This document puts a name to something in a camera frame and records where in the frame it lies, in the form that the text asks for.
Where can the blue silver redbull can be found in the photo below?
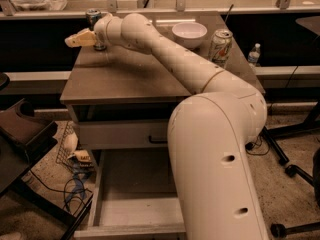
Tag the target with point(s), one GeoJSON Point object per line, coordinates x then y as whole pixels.
{"type": "Point", "coordinates": [92, 16]}

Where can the black drawer handle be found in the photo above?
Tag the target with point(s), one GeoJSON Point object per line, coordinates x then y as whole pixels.
{"type": "Point", "coordinates": [153, 140]}

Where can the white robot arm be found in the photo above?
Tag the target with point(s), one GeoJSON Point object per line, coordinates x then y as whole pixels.
{"type": "Point", "coordinates": [207, 132]}

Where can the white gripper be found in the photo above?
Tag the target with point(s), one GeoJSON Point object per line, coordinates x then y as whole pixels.
{"type": "Point", "coordinates": [101, 27]}

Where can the grey cabinet with glossy top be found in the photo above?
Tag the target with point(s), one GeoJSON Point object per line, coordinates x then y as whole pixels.
{"type": "Point", "coordinates": [119, 84]}

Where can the black power adapter with cable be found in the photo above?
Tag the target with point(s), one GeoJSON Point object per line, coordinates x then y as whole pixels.
{"type": "Point", "coordinates": [259, 147]}

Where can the black tripod legs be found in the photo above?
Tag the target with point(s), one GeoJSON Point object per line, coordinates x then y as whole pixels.
{"type": "Point", "coordinates": [310, 124]}

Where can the dark wooden chair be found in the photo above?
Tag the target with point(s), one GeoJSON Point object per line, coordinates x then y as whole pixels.
{"type": "Point", "coordinates": [25, 140]}

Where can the white ceramic bowl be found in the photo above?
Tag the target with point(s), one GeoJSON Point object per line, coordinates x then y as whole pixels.
{"type": "Point", "coordinates": [189, 34]}

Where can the clear plastic water bottle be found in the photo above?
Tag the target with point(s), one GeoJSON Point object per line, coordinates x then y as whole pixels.
{"type": "Point", "coordinates": [254, 55]}

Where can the white green soda can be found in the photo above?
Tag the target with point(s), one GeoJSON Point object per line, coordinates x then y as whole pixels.
{"type": "Point", "coordinates": [220, 47]}

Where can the thin metal rod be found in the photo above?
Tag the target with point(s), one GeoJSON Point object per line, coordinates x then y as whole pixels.
{"type": "Point", "coordinates": [228, 13]}

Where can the grey closed top drawer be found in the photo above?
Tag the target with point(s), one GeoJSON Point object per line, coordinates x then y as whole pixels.
{"type": "Point", "coordinates": [133, 134]}

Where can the wire mesh basket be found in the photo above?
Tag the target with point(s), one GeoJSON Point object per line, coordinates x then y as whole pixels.
{"type": "Point", "coordinates": [71, 155]}

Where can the grey open middle drawer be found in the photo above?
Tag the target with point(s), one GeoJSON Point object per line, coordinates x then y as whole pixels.
{"type": "Point", "coordinates": [134, 198]}

